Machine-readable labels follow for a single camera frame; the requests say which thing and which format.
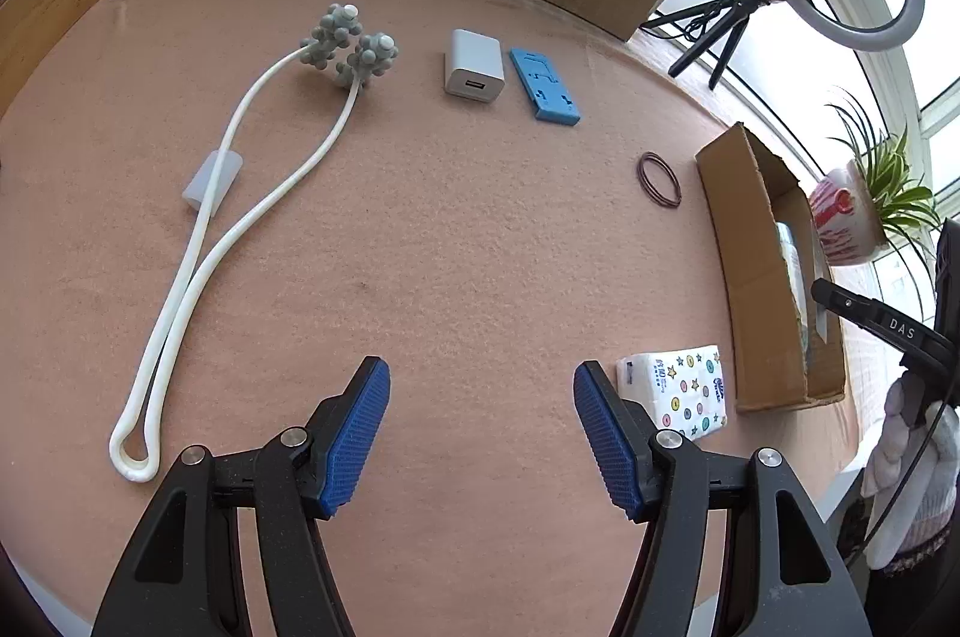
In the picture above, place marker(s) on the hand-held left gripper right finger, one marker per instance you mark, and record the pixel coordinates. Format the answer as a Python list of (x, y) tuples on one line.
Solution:
[(607, 442)]

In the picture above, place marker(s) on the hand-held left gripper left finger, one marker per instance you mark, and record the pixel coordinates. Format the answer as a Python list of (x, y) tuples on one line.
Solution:
[(352, 442)]

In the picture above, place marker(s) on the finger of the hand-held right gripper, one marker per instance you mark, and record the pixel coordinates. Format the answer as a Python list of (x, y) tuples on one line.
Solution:
[(862, 310)]

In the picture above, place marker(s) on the star-printed tissue pack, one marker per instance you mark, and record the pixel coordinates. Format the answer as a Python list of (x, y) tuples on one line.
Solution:
[(682, 389)]

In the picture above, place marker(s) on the cardboard box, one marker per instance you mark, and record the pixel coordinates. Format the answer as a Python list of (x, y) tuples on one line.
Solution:
[(750, 277)]

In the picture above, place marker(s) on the translucent white cap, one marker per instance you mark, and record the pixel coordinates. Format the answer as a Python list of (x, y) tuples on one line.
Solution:
[(214, 179)]

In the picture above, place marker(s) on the blue phone stand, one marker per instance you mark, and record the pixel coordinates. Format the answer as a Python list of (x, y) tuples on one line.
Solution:
[(544, 89)]

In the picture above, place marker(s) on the white USB charger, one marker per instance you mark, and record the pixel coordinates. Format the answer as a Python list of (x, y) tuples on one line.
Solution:
[(472, 67)]

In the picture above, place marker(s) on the white massager with grey balls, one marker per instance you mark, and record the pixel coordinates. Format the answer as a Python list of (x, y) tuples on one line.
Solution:
[(330, 36)]

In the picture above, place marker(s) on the person's right hand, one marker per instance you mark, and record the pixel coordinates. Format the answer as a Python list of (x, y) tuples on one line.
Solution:
[(907, 449)]

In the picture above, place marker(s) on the potted green plant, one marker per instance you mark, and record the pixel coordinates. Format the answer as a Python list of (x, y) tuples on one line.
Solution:
[(847, 217)]

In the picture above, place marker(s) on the pink felt mat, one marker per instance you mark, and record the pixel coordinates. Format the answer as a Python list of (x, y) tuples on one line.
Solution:
[(465, 277)]

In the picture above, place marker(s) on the black tripod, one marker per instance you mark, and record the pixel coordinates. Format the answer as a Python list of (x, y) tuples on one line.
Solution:
[(701, 50)]

